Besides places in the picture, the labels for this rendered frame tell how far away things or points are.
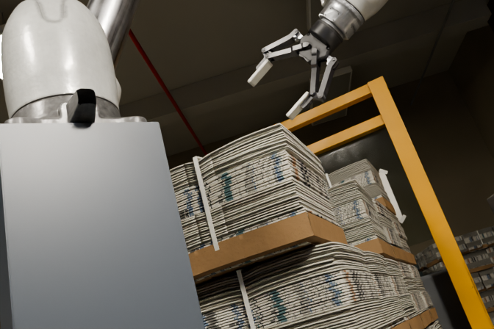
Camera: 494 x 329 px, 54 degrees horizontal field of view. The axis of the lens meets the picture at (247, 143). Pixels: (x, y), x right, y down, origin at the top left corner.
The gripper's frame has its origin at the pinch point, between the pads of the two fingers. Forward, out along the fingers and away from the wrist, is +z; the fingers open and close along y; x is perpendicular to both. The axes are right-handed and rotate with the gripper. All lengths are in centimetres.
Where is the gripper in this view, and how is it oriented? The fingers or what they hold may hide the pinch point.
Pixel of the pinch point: (272, 96)
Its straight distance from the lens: 113.2
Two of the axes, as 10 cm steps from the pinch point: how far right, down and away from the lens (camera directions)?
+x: 4.2, 2.5, 8.7
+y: 6.3, 6.1, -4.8
